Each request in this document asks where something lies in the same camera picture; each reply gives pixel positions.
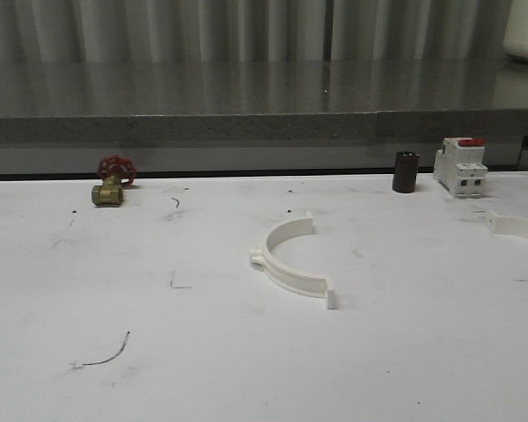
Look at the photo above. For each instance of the white half pipe clamp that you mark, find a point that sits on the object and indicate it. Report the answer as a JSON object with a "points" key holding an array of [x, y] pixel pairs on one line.
{"points": [[289, 278]]}

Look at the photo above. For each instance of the dark brown cylinder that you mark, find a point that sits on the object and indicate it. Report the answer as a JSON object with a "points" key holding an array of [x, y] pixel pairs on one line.
{"points": [[405, 171]]}

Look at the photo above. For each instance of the brass valve red handwheel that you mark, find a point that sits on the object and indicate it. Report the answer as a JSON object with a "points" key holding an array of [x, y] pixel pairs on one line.
{"points": [[116, 173]]}

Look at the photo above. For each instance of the grey stone counter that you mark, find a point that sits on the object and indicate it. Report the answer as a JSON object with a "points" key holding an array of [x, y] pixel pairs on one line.
{"points": [[59, 120]]}

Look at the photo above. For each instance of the white container in background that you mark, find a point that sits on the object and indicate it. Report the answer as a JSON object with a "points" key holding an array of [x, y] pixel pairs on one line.
{"points": [[515, 40]]}

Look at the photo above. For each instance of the white circuit breaker red switch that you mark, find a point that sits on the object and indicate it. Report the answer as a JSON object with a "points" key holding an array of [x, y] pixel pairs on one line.
{"points": [[459, 166]]}

